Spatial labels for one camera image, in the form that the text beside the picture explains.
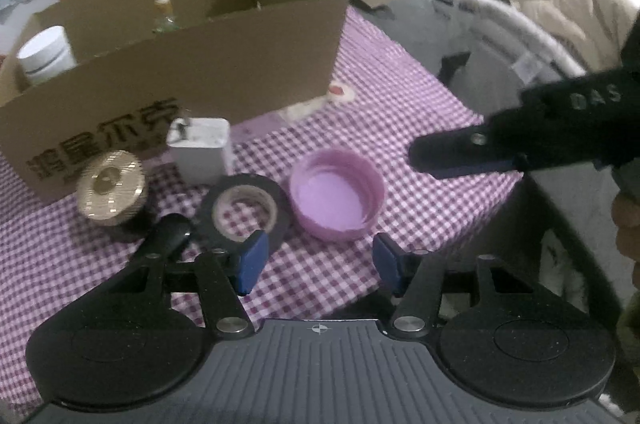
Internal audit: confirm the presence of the pink plastic lid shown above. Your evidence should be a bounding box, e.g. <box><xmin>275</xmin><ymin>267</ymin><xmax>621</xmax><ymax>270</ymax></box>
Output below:
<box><xmin>289</xmin><ymin>148</ymin><xmax>386</xmax><ymax>241</ymax></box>

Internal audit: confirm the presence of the white medicine bottle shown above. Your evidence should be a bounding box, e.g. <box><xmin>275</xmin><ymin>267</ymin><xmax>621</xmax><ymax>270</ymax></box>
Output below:
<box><xmin>16</xmin><ymin>26</ymin><xmax>77</xmax><ymax>86</ymax></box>

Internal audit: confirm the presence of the green dropper bottle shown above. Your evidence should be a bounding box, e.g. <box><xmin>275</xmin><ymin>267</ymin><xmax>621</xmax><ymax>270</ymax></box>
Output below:
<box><xmin>151</xmin><ymin>0</ymin><xmax>182</xmax><ymax>35</ymax></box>

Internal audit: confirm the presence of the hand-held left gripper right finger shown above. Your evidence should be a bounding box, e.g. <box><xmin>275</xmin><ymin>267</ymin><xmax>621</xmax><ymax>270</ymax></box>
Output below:
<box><xmin>372</xmin><ymin>231</ymin><xmax>536</xmax><ymax>339</ymax></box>

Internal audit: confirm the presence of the large cardboard box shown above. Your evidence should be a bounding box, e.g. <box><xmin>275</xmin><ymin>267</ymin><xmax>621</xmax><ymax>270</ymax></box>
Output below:
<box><xmin>0</xmin><ymin>0</ymin><xmax>349</xmax><ymax>205</ymax></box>

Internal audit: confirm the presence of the black tape roll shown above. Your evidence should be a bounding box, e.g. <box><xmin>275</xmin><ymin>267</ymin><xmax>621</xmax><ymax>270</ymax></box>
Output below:
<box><xmin>192</xmin><ymin>174</ymin><xmax>292</xmax><ymax>255</ymax></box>

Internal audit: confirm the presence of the white charger plug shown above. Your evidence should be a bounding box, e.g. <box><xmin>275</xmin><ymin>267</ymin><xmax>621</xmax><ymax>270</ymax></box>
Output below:
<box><xmin>166</xmin><ymin>117</ymin><xmax>234</xmax><ymax>185</ymax></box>

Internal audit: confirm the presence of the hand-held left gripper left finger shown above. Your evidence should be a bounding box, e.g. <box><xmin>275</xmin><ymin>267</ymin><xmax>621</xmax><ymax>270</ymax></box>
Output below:
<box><xmin>102</xmin><ymin>229</ymin><xmax>271</xmax><ymax>340</ymax></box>

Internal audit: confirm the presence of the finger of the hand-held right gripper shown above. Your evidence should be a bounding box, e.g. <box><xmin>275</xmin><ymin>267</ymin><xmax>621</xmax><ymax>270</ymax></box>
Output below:
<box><xmin>407</xmin><ymin>123</ymin><xmax>527</xmax><ymax>180</ymax></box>

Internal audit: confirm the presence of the black jar with gold lid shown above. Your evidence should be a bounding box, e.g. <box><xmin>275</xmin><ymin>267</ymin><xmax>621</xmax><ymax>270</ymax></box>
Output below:
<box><xmin>76</xmin><ymin>151</ymin><xmax>156</xmax><ymax>242</ymax></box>

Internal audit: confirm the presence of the person's right hand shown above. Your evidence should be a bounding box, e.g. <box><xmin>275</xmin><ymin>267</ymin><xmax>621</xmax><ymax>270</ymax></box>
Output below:
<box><xmin>611</xmin><ymin>193</ymin><xmax>640</xmax><ymax>290</ymax></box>

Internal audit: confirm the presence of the purple checkered tablecloth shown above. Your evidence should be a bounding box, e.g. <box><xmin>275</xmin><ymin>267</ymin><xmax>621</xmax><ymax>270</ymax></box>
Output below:
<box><xmin>0</xmin><ymin>7</ymin><xmax>523</xmax><ymax>405</ymax></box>

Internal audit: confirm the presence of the black plastic stand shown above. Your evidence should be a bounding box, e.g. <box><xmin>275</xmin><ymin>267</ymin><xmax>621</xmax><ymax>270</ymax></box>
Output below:
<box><xmin>437</xmin><ymin>52</ymin><xmax>473</xmax><ymax>86</ymax></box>

